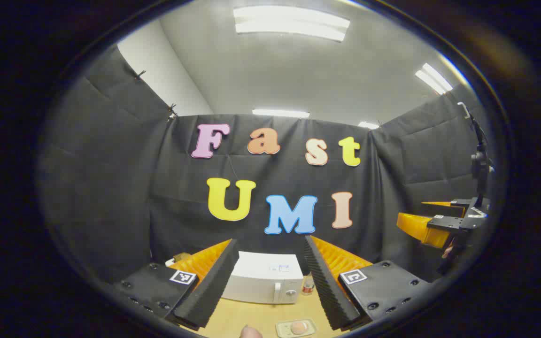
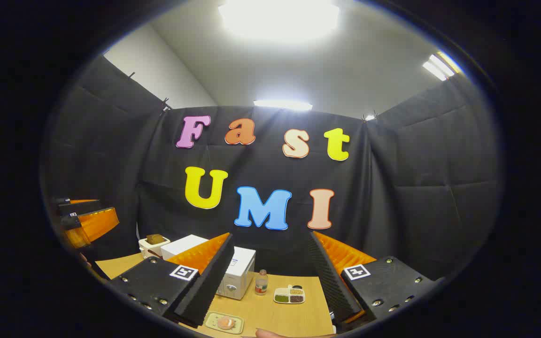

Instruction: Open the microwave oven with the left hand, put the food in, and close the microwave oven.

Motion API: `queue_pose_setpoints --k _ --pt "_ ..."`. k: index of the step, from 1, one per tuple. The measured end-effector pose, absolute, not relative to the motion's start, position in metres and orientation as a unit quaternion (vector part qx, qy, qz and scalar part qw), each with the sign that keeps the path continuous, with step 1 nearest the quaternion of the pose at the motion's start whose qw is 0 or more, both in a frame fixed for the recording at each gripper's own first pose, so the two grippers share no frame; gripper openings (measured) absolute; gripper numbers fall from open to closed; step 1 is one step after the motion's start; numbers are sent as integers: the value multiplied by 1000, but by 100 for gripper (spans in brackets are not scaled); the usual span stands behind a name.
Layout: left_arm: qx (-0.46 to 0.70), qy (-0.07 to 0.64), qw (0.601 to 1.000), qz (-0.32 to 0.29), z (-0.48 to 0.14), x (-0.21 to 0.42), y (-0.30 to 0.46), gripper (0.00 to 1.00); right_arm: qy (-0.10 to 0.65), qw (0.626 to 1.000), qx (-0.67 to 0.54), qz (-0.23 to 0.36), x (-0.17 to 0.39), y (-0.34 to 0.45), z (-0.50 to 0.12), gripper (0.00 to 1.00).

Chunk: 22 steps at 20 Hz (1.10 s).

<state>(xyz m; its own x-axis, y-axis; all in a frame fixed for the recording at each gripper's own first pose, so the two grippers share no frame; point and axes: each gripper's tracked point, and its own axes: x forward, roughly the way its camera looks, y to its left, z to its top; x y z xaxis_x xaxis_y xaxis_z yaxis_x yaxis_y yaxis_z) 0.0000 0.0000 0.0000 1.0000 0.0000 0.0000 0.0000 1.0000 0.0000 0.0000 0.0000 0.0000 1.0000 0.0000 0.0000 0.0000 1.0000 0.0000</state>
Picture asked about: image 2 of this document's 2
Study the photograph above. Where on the large ceiling light panel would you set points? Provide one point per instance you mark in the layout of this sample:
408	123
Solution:
280	19

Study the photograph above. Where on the brown bread slice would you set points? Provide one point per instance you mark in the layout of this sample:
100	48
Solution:
156	239

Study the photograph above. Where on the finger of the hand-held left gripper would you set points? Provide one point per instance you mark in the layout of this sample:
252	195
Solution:
94	227
80	208

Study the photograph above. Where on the small glass bottle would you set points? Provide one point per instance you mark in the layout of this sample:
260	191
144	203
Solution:
261	284

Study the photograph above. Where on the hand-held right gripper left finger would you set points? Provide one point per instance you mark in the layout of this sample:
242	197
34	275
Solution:
214	277

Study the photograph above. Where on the white microwave oven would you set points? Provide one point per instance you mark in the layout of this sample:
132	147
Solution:
240	272

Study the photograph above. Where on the white divided dish of beans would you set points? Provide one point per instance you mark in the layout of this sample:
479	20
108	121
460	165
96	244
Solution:
289	295

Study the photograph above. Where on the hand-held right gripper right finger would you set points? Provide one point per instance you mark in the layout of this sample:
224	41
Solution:
331	281

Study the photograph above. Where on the pale green plate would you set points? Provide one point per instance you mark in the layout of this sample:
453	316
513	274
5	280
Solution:
210	321

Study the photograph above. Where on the breaded croquette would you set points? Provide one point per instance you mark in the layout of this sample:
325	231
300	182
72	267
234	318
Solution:
226	323

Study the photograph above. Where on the white toaster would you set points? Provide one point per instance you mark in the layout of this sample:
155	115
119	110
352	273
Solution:
150	249

